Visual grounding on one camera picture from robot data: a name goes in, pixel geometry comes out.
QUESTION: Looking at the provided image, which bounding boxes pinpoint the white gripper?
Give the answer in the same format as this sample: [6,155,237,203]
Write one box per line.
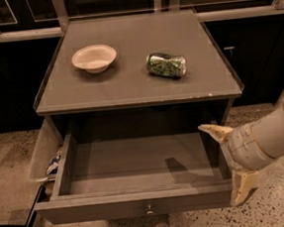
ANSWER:
[198,124,274,207]

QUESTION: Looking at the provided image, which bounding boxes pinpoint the grey top drawer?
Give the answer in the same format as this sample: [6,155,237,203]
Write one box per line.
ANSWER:
[36,129,233,225]

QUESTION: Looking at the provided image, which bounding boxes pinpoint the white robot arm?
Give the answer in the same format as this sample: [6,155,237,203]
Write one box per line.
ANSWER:
[198,89,284,207]

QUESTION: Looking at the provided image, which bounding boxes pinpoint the grey drawer cabinet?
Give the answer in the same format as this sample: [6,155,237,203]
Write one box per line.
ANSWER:
[25,5,248,149]

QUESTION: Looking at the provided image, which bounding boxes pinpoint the crushed green soda can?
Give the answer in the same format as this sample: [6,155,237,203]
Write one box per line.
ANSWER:
[146,53,187,78]

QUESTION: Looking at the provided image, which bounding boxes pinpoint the dark background cabinets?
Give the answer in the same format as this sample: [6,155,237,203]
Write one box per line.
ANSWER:
[0,15,284,133]

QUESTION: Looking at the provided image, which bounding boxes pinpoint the white paper bowl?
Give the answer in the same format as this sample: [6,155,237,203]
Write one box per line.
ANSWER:
[72,45,117,74]

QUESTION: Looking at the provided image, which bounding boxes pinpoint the blue white snack bag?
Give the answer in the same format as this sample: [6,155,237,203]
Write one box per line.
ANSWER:
[46,148,62,175]

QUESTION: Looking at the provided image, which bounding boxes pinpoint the black pole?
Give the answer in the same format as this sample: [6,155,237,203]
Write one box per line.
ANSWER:
[24,186,47,227]

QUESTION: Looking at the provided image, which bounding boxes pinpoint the metal railing frame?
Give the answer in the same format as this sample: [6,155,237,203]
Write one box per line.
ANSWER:
[0,0,284,41]

